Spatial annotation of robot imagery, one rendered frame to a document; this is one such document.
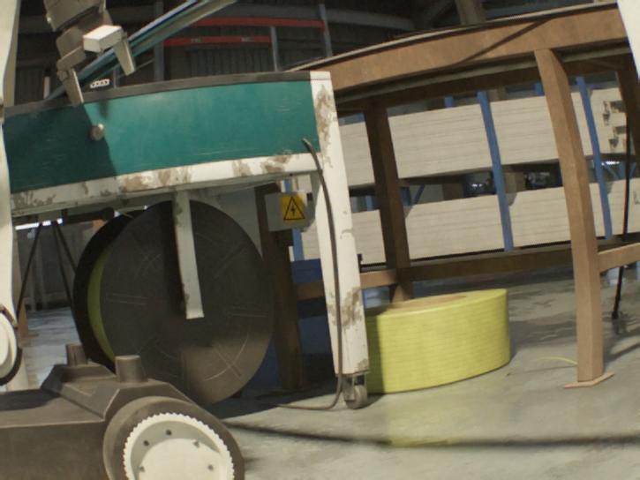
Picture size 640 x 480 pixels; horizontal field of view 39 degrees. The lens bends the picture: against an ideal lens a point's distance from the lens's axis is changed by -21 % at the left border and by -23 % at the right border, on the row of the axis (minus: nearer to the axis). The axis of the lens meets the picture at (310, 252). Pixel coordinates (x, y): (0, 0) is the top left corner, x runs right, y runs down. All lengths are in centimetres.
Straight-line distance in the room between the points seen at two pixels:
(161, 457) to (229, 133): 103
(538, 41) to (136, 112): 86
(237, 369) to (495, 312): 63
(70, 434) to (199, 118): 102
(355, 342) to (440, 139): 357
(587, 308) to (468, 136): 373
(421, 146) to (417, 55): 359
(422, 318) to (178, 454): 125
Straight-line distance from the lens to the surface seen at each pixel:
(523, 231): 550
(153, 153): 212
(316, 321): 300
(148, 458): 133
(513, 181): 1020
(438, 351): 250
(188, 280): 231
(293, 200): 279
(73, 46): 138
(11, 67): 663
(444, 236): 586
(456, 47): 225
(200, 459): 135
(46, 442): 134
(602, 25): 195
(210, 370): 238
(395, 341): 251
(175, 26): 163
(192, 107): 218
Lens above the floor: 37
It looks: 1 degrees down
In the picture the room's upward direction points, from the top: 7 degrees counter-clockwise
